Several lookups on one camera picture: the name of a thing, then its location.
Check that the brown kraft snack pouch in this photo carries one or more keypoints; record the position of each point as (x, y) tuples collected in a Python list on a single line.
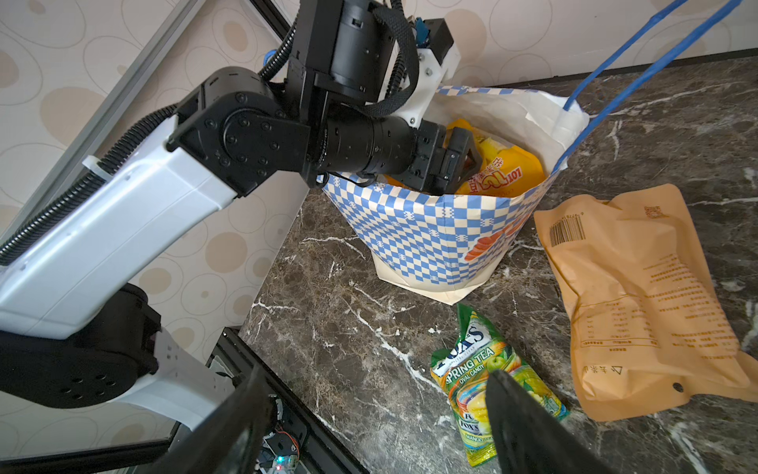
[(647, 331)]

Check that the yellow orange snack bag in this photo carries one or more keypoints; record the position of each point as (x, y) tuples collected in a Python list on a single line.
[(508, 170)]

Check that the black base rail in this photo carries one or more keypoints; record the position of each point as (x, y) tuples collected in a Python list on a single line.
[(295, 440)]

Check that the blue checkered paper bag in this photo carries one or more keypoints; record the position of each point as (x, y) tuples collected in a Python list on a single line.
[(444, 247)]

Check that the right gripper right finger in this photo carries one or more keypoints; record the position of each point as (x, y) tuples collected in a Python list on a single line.
[(527, 438)]

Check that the aluminium left side rail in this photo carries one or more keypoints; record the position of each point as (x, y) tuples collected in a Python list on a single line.
[(95, 132)]

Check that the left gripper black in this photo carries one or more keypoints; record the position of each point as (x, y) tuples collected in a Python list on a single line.
[(442, 164)]

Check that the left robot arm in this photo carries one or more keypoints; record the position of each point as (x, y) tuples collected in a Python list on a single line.
[(345, 92)]

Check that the black frame post left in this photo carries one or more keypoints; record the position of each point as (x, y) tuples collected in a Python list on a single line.
[(271, 14)]

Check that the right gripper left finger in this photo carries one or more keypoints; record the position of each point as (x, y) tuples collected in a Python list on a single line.
[(231, 439)]

